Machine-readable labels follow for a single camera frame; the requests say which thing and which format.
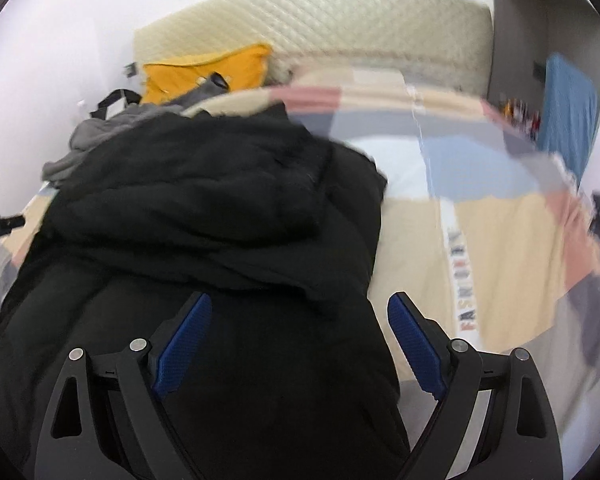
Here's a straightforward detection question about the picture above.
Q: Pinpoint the cream quilted headboard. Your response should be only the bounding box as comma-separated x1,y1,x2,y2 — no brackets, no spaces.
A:
132,0,496,93

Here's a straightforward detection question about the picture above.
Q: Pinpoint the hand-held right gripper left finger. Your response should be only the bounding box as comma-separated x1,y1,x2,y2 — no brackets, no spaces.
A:
32,291,213,480

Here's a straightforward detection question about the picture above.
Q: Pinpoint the blue towel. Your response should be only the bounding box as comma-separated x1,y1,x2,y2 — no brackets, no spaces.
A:
537,52,598,171

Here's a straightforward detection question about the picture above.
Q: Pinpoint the patchwork checked duvet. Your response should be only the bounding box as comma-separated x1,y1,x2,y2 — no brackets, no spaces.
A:
0,62,600,461

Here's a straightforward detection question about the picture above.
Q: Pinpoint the black puffer jacket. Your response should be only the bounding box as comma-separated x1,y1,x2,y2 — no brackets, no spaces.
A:
0,102,413,480

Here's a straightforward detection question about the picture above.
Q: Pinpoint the row of small bottles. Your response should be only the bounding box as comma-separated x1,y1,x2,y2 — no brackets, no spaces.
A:
500,95,543,141

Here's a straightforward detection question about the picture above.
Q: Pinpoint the grey fleece garment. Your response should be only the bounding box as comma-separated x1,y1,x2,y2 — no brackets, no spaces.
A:
42,74,231,183

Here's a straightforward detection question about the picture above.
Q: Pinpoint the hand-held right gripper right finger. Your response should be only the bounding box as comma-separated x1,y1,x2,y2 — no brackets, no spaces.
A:
386,291,565,480

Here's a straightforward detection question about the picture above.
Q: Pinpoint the yellow pillow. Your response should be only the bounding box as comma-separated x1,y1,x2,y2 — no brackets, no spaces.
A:
142,44,273,106

